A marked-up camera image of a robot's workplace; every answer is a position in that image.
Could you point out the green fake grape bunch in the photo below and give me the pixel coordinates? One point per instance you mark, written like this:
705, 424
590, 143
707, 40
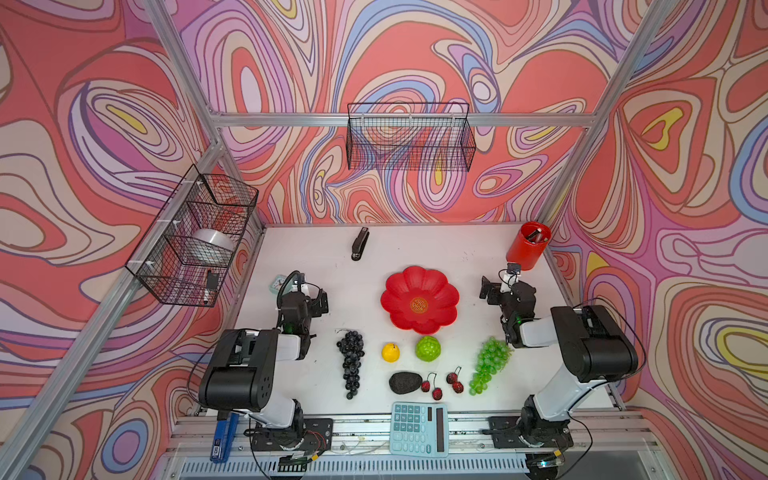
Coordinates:
492, 358

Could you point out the left black wire basket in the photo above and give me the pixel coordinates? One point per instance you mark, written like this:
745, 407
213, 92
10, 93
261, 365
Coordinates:
169, 263

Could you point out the red flower-shaped fruit bowl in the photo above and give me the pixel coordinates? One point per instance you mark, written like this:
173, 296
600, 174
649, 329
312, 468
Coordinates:
421, 300

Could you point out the dark fake avocado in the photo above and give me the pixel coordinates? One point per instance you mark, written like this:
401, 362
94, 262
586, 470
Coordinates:
405, 382

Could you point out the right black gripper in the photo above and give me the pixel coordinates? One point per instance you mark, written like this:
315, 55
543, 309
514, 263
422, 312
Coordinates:
495, 293

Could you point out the black wire basket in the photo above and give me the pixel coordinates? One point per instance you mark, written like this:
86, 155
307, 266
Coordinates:
410, 136
169, 263

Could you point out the back black wire basket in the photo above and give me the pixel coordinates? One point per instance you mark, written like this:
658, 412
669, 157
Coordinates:
410, 136

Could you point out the teal desk calculator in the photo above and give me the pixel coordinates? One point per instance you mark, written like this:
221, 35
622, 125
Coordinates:
419, 430

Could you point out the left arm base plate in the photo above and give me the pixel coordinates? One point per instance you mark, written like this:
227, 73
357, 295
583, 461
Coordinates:
306, 436

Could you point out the black fake grape bunch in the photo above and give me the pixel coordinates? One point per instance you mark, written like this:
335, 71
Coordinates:
351, 347

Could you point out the yellow fake lemon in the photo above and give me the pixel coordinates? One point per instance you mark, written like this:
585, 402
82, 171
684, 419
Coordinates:
390, 353

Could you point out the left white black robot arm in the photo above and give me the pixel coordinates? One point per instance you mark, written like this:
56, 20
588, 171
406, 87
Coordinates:
240, 376

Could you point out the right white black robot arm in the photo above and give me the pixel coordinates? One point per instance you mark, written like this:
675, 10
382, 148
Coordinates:
595, 351

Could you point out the black stapler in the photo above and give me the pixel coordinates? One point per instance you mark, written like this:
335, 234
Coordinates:
359, 244

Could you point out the red cherry pair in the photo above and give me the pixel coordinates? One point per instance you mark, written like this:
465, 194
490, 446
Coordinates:
453, 380
429, 385

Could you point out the right red cherry pair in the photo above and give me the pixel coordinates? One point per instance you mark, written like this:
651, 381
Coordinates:
453, 380

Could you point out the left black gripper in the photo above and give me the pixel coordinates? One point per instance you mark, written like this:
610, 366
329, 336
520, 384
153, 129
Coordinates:
318, 301

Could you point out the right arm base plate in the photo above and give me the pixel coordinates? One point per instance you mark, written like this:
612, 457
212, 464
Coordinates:
516, 432

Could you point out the white tape roll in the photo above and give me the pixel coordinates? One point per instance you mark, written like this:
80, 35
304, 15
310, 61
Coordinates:
214, 237

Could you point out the bumpy green fake fruit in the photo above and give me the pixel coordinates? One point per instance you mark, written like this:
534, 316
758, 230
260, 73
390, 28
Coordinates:
428, 349

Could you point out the left red cherry pair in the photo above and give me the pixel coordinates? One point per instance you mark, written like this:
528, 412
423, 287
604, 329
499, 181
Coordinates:
429, 385

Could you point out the red pen cup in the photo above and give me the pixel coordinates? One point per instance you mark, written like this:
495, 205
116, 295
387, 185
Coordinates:
528, 245

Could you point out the small teal square object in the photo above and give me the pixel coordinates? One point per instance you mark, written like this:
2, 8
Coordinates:
276, 287

